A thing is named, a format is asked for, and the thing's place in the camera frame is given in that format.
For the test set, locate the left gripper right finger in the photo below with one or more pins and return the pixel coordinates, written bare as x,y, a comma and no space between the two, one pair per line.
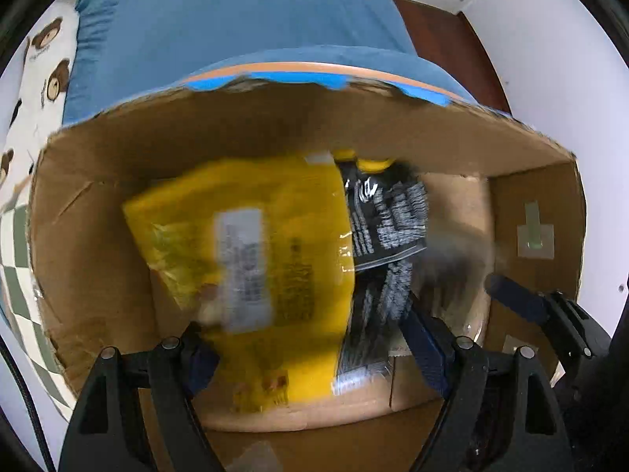
498,413

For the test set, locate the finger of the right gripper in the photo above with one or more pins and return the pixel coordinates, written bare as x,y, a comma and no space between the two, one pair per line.
579,342

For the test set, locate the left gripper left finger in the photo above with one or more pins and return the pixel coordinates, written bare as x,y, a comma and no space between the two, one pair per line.
135,406

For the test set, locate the black cookie snack pack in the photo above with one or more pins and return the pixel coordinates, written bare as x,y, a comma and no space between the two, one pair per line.
388,217

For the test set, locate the yellow chocolate snack bag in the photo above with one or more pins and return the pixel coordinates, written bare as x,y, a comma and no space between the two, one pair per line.
260,254

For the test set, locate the green white checkered cushion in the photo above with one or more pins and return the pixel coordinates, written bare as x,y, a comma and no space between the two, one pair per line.
24,314

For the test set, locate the brown cardboard box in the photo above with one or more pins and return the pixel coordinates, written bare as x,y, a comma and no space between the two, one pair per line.
501,198

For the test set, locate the bear print pillow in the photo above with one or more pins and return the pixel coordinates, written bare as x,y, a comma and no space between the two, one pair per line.
38,110

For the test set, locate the blue bed sheet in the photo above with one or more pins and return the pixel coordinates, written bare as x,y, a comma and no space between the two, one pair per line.
130,47

